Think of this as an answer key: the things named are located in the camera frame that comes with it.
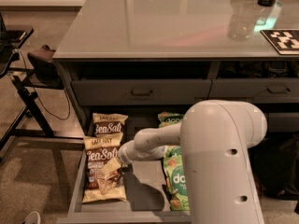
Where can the grey top left drawer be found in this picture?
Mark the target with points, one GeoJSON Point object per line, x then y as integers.
{"type": "Point", "coordinates": [140, 91]}

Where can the black desk with stand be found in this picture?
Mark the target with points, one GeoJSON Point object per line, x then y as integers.
{"type": "Point", "coordinates": [12, 64]}

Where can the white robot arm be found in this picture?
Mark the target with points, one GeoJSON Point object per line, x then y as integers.
{"type": "Point", "coordinates": [214, 138]}

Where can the grey right middle drawer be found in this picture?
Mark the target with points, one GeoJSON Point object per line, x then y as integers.
{"type": "Point", "coordinates": [283, 122]}

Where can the black white marker tag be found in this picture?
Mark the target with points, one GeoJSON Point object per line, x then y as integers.
{"type": "Point", "coordinates": [285, 42]}

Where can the grey top right drawer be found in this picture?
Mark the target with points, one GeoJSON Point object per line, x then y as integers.
{"type": "Point", "coordinates": [256, 90]}

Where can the grey counter cabinet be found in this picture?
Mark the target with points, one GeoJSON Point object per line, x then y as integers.
{"type": "Point", "coordinates": [173, 39]}

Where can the front green dang chip bag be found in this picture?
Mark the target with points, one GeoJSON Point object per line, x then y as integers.
{"type": "Point", "coordinates": [176, 183]}

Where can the black bag on floor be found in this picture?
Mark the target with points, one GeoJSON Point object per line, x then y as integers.
{"type": "Point", "coordinates": [275, 162]}

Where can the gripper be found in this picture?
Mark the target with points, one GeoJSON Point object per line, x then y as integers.
{"type": "Point", "coordinates": [125, 153]}

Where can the open grey middle drawer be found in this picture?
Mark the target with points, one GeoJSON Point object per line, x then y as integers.
{"type": "Point", "coordinates": [146, 200]}

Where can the rear green dang chip bag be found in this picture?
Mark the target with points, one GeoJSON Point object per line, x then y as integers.
{"type": "Point", "coordinates": [169, 118]}

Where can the white shoe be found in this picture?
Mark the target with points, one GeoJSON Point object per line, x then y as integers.
{"type": "Point", "coordinates": [32, 218]}

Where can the brown sea salt chip bag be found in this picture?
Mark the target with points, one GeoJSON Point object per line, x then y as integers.
{"type": "Point", "coordinates": [99, 150]}
{"type": "Point", "coordinates": [108, 123]}

